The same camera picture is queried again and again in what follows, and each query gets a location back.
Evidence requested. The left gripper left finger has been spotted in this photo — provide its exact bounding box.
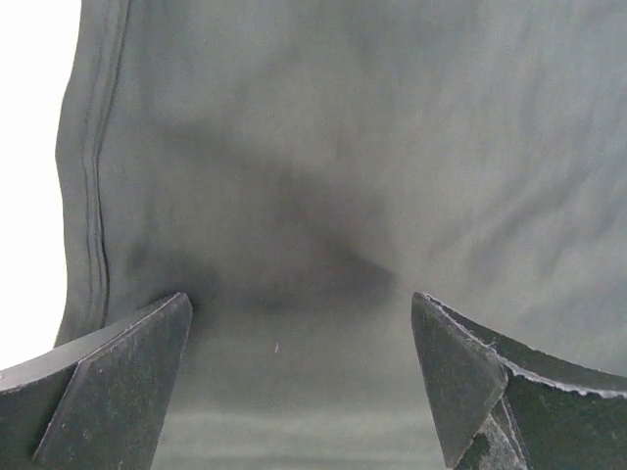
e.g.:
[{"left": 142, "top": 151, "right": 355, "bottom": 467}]
[{"left": 1, "top": 293, "right": 192, "bottom": 470}]

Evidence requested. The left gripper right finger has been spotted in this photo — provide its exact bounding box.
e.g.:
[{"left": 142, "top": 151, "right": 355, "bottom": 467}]
[{"left": 411, "top": 293, "right": 626, "bottom": 470}]

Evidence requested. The black t shirt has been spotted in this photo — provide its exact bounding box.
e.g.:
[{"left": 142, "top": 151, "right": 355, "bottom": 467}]
[{"left": 56, "top": 1, "right": 626, "bottom": 469}]

